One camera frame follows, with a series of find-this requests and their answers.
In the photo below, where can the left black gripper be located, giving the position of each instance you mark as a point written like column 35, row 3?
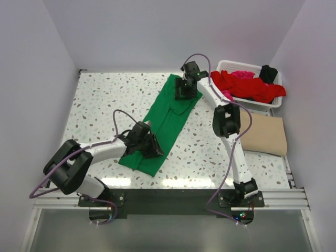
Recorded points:
column 155, row 149

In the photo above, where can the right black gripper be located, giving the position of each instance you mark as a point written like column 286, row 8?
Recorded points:
column 179, row 83

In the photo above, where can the green t shirt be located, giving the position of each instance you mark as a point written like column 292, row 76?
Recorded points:
column 168, row 117

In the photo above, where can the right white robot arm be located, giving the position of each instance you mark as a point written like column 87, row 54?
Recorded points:
column 226, row 124

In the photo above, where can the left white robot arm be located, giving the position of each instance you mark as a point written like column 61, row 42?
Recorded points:
column 68, row 168

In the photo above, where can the white plastic laundry basket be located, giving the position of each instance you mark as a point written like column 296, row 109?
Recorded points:
column 231, row 66

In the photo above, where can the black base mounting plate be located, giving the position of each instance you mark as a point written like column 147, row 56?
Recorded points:
column 125, row 202

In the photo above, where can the pink t shirt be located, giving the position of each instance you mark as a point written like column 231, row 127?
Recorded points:
column 242, row 74

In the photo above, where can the red t shirt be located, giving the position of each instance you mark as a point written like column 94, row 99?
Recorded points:
column 261, row 92

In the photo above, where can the black t shirt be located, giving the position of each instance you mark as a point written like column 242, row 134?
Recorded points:
column 268, row 74

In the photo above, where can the folded beige t shirt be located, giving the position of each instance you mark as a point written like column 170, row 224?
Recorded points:
column 266, row 134

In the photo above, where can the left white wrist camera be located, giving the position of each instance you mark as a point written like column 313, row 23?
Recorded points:
column 149, row 123

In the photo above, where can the aluminium frame rail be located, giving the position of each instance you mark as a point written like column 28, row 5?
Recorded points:
column 277, row 199

